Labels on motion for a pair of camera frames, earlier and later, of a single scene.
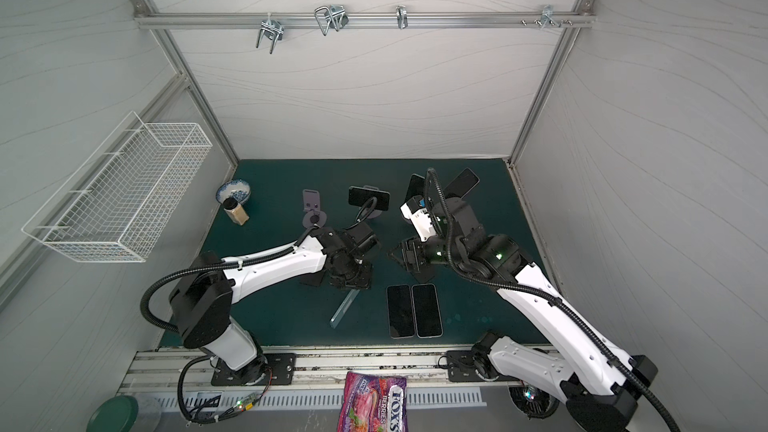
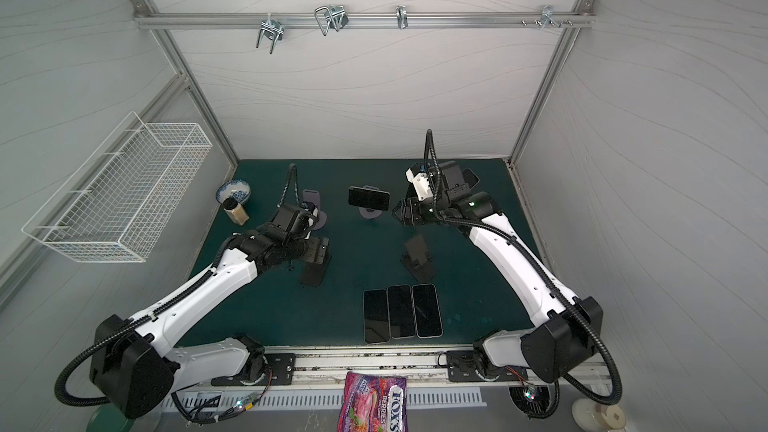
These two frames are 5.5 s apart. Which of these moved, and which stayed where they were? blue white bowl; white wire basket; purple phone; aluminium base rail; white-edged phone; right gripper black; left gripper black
Moved: right gripper black; left gripper black
Stayed: purple phone; white wire basket; white-edged phone; blue white bowl; aluminium base rail
